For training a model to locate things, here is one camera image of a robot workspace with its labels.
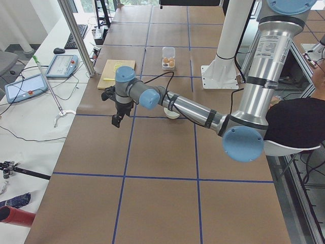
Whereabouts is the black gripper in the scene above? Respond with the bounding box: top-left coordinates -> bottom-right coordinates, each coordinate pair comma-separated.
111,101 -> 134,127

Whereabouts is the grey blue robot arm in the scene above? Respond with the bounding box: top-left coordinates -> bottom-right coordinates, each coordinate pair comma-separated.
112,1 -> 314,162

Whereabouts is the clear plastic egg box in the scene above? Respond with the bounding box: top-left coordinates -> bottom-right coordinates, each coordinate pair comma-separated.
161,47 -> 176,71

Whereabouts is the bamboo cutting board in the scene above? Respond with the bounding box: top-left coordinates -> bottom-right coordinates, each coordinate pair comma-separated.
97,59 -> 136,90

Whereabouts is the white paper bowl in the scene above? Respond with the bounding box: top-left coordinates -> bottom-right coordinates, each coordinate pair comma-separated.
164,108 -> 180,119

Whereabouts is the far teach pendant tablet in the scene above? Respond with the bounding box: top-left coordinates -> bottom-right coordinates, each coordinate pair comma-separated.
46,54 -> 79,79

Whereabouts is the teach pendant tablet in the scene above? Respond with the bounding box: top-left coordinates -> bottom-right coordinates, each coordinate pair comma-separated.
46,54 -> 79,79
5,74 -> 48,104

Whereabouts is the black keyboard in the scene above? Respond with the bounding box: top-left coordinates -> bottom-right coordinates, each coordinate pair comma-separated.
64,24 -> 88,50

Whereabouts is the black computer mouse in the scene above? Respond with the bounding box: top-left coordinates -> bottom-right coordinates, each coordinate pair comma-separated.
53,48 -> 65,54

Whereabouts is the near teach pendant tablet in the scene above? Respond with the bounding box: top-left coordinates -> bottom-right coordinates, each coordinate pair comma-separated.
5,74 -> 48,104

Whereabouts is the black tripod rod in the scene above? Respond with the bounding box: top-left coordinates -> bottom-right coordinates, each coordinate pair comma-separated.
0,161 -> 51,180

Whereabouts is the blue patterned cloth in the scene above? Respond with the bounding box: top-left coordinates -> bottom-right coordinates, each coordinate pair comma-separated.
1,193 -> 31,208

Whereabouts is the red cylinder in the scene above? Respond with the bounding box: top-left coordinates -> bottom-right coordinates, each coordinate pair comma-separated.
1,206 -> 36,227

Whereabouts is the white chair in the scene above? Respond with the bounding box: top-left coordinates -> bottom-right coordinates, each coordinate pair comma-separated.
261,139 -> 322,178

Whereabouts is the person in black shirt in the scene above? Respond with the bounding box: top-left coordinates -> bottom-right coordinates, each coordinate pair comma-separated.
264,57 -> 324,148

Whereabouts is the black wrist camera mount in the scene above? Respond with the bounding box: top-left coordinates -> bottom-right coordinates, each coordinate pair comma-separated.
101,86 -> 116,102

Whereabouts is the grabber stick green handle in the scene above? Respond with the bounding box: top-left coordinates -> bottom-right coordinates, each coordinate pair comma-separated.
32,55 -> 76,128

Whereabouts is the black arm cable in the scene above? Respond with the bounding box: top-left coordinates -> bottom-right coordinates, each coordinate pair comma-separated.
137,71 -> 244,128

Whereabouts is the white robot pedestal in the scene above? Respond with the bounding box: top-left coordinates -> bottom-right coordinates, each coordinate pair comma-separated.
201,0 -> 254,89

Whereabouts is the aluminium frame post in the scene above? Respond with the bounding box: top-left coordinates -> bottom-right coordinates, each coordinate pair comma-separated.
58,0 -> 95,77

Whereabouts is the black overhead camera bar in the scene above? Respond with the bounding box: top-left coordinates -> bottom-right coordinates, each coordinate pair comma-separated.
159,0 -> 221,8

